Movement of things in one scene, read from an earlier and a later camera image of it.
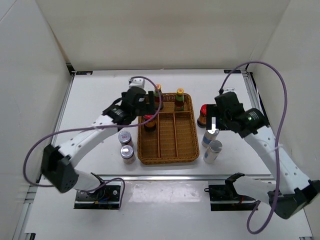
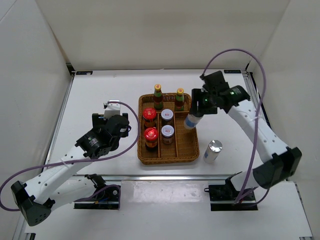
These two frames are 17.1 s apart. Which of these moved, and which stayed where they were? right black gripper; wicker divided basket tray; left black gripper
Moved: right black gripper; left black gripper
Stayed: wicker divided basket tray
